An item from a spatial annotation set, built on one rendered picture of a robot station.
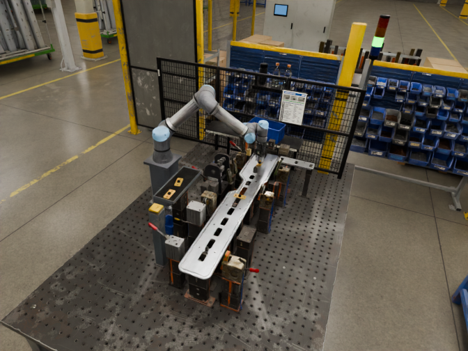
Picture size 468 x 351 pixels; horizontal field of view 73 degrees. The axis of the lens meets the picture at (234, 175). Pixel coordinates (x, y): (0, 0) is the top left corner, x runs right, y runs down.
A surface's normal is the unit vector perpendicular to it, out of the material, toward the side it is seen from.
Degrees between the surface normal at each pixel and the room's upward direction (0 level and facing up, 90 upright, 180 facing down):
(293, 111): 90
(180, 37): 90
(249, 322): 0
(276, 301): 0
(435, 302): 0
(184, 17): 90
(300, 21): 90
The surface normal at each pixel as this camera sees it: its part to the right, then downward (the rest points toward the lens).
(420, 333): 0.05, -0.83
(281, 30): -0.38, 0.50
